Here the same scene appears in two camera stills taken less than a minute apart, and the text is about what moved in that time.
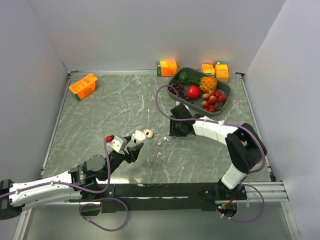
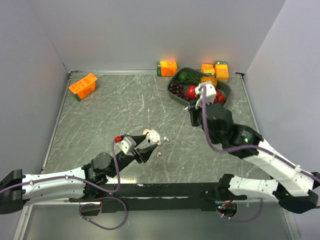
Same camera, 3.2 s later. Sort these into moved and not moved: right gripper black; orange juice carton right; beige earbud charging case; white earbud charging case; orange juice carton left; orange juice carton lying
Moved: right gripper black; white earbud charging case
Not moved: orange juice carton lying; beige earbud charging case; orange juice carton left; orange juice carton right
